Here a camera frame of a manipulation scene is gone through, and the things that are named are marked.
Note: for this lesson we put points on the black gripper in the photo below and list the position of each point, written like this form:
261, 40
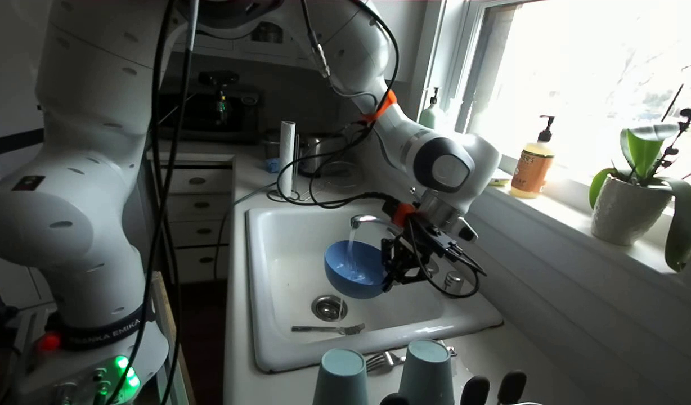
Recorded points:
437, 227

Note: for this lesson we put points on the blue bowl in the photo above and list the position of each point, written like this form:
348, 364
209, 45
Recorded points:
354, 271

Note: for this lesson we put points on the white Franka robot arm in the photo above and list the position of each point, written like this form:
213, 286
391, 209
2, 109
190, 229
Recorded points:
89, 114

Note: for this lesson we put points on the running water stream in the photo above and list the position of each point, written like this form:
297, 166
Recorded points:
354, 243

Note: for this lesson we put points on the white kitchen sink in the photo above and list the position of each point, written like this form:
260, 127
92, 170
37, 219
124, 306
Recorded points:
285, 299

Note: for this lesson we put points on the chrome sink sprayer cap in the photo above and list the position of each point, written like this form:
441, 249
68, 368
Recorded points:
454, 285

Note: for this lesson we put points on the metal sink drain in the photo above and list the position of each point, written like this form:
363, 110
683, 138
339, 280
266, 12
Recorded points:
329, 306

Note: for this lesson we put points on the silver spoon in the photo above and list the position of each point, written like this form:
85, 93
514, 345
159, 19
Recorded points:
324, 328

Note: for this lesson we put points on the silver fork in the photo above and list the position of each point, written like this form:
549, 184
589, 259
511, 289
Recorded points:
381, 362

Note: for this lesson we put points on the light blue cup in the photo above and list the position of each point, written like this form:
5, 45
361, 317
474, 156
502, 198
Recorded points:
427, 372
341, 378

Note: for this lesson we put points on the green soap pump bottle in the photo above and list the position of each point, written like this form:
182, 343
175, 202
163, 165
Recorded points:
431, 114

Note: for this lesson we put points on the amber soap pump bottle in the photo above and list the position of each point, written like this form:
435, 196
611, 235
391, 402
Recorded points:
531, 170

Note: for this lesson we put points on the white drawer cabinet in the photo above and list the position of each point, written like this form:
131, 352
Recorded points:
199, 217

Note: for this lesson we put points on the white plant pot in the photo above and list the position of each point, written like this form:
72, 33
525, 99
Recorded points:
628, 209

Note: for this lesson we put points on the green orchid plant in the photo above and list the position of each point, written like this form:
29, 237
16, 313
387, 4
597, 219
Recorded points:
684, 225

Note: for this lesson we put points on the red knob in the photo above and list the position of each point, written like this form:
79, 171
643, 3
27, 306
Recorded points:
47, 343

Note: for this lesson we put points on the white window frame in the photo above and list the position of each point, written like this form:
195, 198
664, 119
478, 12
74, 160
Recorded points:
465, 60

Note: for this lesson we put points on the black metal bracket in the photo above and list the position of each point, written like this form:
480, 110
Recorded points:
10, 142

